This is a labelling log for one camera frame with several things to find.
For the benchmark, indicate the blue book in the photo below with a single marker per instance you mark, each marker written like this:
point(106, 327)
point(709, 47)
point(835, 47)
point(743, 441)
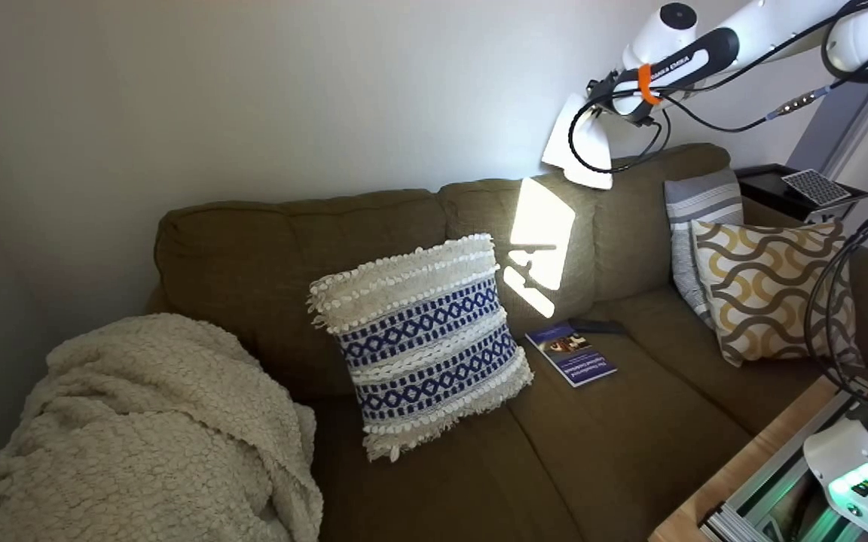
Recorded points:
point(573, 352)

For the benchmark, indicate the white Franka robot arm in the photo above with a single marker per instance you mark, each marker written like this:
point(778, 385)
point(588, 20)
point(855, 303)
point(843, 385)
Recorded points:
point(754, 31)

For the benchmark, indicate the grey white striped pillow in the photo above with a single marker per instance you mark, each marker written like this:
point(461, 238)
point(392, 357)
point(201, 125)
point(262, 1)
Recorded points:
point(701, 206)

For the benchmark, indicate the cream knit blanket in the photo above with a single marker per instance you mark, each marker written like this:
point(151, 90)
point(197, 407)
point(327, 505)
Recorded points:
point(141, 431)

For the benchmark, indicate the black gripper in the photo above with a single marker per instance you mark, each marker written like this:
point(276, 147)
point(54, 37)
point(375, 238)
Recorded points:
point(621, 95)

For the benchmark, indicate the aluminium base frame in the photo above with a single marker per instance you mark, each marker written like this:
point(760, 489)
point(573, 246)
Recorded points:
point(766, 499)

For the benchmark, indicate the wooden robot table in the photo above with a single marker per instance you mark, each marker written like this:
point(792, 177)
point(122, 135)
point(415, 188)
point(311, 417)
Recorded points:
point(714, 491)

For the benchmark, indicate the brown fabric sofa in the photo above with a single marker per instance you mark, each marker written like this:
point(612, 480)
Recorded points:
point(254, 260)

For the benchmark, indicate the blue white woven pillow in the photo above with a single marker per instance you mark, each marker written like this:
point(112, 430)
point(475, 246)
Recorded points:
point(423, 341)

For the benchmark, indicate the grey tablet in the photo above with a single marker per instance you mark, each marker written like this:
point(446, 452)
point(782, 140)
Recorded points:
point(814, 188)

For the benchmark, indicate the gold grey wavy pillow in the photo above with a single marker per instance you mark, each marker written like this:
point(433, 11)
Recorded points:
point(774, 296)

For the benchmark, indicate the dark side table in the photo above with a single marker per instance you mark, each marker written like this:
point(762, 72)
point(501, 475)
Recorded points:
point(766, 186)

